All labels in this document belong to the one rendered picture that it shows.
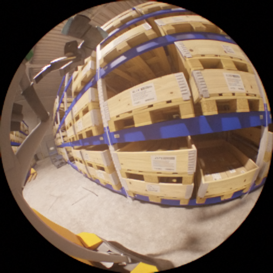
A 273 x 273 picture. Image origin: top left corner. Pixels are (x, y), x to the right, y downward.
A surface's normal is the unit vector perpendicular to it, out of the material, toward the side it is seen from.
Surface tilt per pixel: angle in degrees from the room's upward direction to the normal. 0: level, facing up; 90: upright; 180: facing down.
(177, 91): 90
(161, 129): 90
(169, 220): 0
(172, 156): 90
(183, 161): 90
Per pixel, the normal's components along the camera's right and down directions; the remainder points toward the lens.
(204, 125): -0.48, 0.22
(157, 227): -0.21, -0.97
